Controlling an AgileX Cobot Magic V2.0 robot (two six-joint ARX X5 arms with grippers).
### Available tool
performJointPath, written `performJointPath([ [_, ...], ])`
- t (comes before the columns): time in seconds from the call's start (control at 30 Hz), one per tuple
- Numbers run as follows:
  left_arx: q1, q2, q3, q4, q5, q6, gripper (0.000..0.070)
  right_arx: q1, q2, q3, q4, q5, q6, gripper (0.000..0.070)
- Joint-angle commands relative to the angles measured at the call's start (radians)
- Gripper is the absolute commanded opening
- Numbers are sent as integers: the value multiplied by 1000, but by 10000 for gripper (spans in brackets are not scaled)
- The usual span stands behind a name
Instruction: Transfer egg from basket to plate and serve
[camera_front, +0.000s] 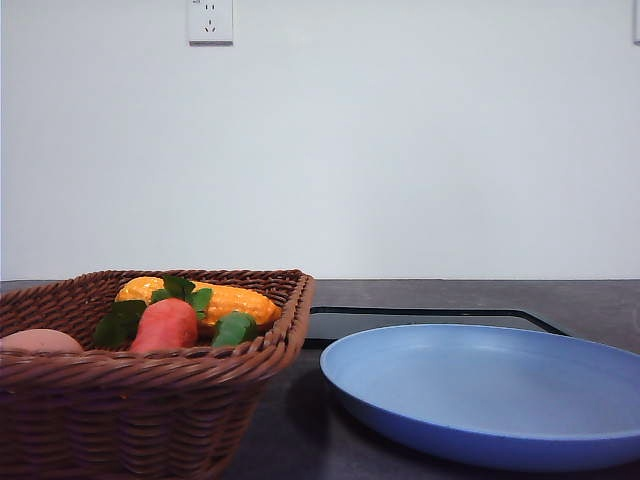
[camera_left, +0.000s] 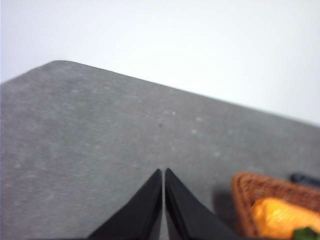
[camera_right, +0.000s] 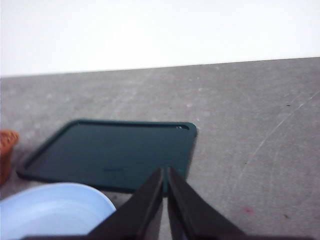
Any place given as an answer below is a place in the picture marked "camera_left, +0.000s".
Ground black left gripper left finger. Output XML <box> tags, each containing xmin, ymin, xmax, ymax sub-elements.
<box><xmin>87</xmin><ymin>169</ymin><xmax>163</xmax><ymax>240</ymax></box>

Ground brown wicker basket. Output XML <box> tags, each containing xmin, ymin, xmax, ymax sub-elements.
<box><xmin>231</xmin><ymin>172</ymin><xmax>320</xmax><ymax>238</ymax></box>

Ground yellow toy corn cob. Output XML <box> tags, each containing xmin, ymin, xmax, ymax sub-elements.
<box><xmin>251</xmin><ymin>197</ymin><xmax>320</xmax><ymax>238</ymax></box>

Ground black tray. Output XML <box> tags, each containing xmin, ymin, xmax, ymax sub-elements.
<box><xmin>290</xmin><ymin>173</ymin><xmax>320</xmax><ymax>187</ymax></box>

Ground green toy leaves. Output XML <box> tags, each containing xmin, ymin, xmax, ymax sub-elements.
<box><xmin>293</xmin><ymin>227</ymin><xmax>320</xmax><ymax>240</ymax></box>

